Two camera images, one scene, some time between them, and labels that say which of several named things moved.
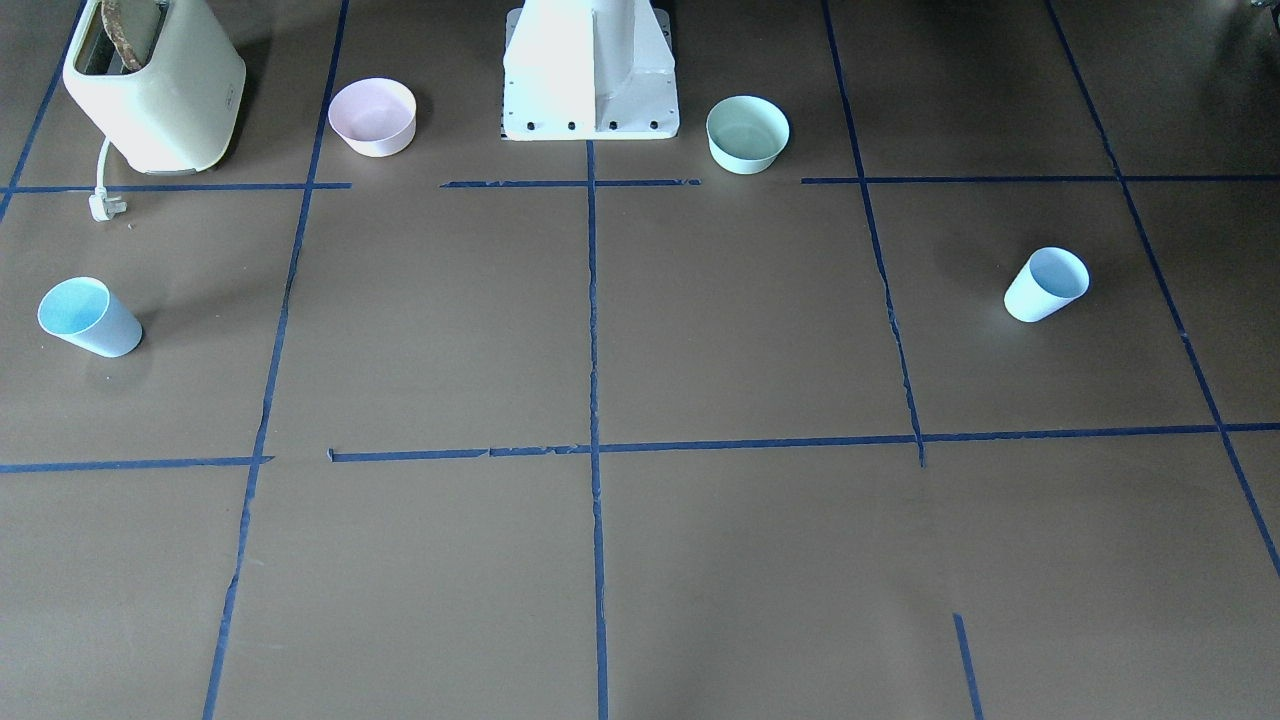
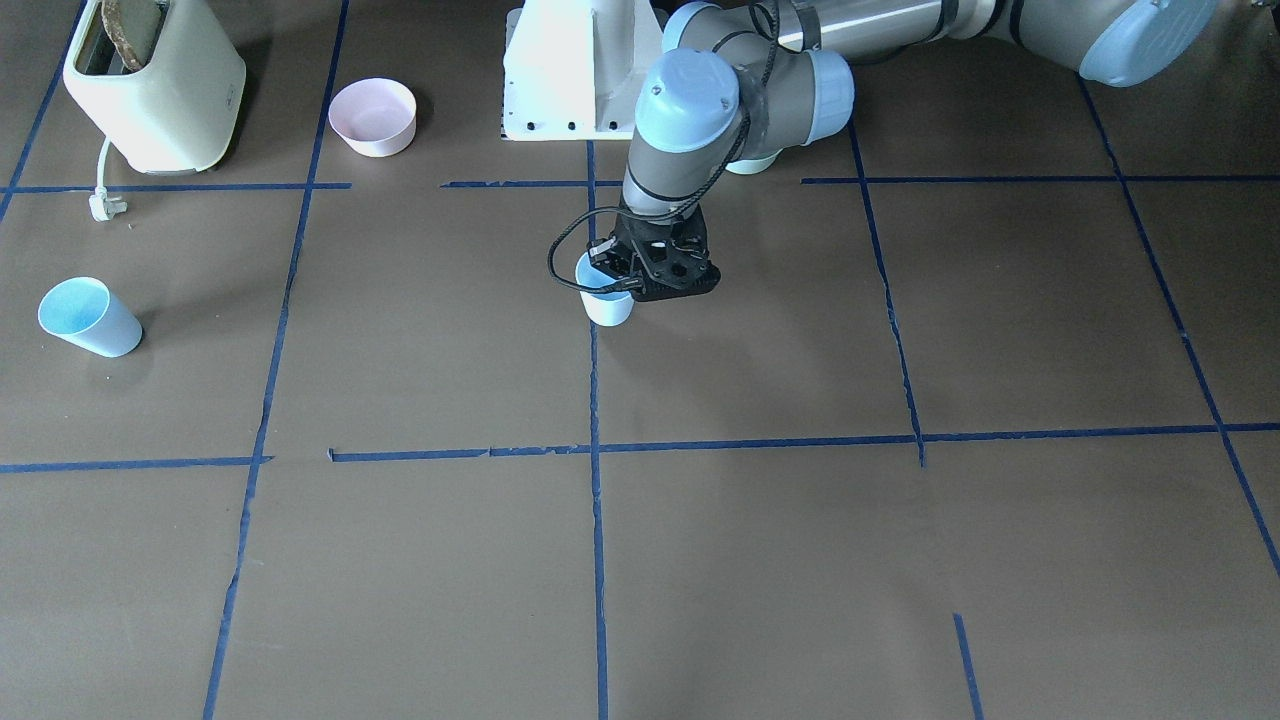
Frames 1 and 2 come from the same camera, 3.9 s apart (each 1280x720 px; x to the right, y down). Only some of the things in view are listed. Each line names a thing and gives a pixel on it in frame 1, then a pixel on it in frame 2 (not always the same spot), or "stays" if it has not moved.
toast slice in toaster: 116,26 stays
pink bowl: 375,117 stays
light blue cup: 84,311 stays
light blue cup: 1050,279 → 606,309
